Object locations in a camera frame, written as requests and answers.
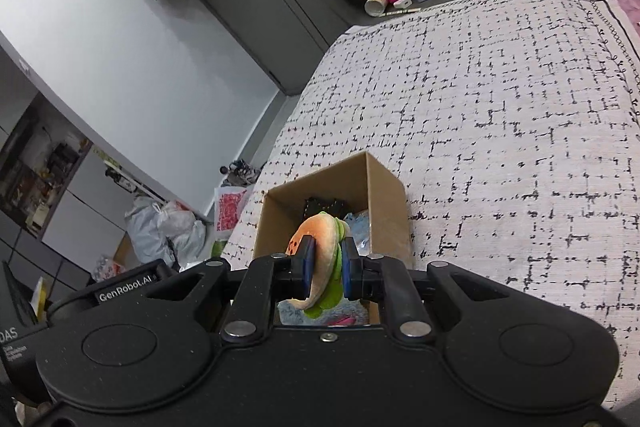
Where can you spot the yellow stick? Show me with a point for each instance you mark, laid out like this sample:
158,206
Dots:
402,13

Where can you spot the grey door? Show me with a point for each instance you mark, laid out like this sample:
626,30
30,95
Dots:
265,7

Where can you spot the brown cardboard box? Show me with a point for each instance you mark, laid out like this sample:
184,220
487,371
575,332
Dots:
386,207

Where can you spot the white cabinet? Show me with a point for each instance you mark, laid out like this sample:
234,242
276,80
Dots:
75,212

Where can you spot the white plastic bags on floor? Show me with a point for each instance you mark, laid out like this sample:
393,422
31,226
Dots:
165,229

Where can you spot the black patterned soft item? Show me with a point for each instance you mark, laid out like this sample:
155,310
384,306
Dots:
325,206

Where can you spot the red and white bag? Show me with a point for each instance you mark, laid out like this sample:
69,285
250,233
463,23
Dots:
231,207

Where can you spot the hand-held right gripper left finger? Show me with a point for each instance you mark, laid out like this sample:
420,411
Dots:
306,269

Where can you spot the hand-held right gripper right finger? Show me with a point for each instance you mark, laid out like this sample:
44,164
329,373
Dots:
348,272

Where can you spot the red and white snack packet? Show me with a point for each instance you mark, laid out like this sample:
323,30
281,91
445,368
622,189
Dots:
110,267

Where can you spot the burger plush toy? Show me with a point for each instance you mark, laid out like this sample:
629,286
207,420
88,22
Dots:
325,247

